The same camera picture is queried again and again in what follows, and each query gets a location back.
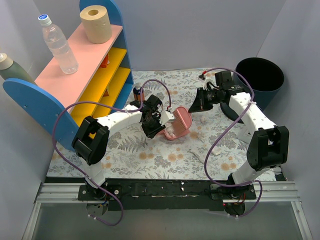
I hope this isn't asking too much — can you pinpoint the floral table mat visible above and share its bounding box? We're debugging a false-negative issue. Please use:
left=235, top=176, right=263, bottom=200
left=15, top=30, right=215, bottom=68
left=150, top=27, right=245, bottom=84
left=47, top=69, right=276, bottom=181

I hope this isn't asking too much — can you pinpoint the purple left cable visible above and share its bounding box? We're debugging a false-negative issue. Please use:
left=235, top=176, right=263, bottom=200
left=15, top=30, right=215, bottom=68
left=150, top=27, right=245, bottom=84
left=52, top=78, right=173, bottom=227

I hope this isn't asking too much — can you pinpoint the green metal bottle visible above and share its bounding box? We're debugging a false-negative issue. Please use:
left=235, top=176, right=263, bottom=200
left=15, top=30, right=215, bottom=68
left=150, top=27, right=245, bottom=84
left=0, top=53, right=36, bottom=85

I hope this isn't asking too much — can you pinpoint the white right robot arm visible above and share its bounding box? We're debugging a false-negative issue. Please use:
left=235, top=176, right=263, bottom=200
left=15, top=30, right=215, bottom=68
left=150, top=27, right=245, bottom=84
left=188, top=68, right=289, bottom=199

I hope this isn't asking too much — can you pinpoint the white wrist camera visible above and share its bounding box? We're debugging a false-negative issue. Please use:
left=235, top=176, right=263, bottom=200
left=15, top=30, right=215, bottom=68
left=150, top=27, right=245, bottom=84
left=198, top=70, right=216, bottom=91
left=159, top=110, right=175, bottom=126

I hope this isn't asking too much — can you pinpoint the brown small bottle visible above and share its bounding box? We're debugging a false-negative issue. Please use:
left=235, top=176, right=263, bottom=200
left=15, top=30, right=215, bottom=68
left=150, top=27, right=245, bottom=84
left=133, top=83, right=145, bottom=102

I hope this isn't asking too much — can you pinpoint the pink hand brush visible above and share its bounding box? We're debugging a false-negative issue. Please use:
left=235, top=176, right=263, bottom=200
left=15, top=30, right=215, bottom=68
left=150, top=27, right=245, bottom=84
left=172, top=106, right=192, bottom=135

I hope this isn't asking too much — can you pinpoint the dark blue trash bin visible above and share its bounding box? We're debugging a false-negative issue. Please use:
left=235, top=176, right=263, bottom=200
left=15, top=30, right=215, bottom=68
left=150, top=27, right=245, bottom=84
left=235, top=57, right=285, bottom=111

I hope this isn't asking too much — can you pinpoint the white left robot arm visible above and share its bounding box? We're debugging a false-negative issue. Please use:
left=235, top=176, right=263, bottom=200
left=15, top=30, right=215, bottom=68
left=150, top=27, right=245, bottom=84
left=71, top=94, right=175, bottom=200

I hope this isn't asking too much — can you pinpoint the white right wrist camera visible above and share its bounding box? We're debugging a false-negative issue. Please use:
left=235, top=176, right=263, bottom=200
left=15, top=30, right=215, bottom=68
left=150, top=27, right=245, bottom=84
left=198, top=70, right=216, bottom=91

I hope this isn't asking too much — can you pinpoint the white paper scrap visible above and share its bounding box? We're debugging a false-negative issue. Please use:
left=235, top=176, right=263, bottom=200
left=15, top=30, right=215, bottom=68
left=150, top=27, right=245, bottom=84
left=211, top=147, right=221, bottom=156
left=197, top=132, right=205, bottom=143
left=166, top=126, right=176, bottom=137
left=200, top=116, right=207, bottom=123
left=189, top=149, right=206, bottom=164

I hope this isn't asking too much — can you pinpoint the beige paper roll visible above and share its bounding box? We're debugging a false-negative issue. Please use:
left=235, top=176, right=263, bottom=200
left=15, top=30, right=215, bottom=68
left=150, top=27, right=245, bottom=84
left=79, top=5, right=112, bottom=44

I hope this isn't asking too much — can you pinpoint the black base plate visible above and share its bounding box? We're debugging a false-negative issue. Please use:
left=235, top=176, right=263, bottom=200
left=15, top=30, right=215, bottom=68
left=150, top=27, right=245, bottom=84
left=77, top=178, right=256, bottom=211

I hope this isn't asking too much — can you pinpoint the clear plastic water bottle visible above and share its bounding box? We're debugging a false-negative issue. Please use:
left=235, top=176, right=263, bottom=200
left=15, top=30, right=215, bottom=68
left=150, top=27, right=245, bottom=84
left=38, top=14, right=79, bottom=75

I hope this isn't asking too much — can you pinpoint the white box with knob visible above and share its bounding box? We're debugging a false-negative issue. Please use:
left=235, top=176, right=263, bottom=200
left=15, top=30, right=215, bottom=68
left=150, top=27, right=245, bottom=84
left=237, top=126, right=255, bottom=144

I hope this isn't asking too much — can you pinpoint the pink dustpan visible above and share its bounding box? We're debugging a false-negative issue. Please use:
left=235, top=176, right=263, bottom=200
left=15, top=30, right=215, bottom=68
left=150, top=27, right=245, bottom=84
left=161, top=126, right=190, bottom=141

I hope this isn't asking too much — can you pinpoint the blue pink yellow shelf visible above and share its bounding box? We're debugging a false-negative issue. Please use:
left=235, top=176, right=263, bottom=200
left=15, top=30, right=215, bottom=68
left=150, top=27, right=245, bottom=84
left=3, top=0, right=133, bottom=150

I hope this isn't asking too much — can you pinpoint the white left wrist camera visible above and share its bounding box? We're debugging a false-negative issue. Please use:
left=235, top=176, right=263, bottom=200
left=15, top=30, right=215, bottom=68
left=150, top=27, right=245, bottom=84
left=159, top=110, right=175, bottom=126

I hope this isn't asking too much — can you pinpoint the orange item in shelf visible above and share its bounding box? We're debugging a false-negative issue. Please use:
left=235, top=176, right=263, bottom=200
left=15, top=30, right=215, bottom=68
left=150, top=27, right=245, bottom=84
left=99, top=54, right=110, bottom=68

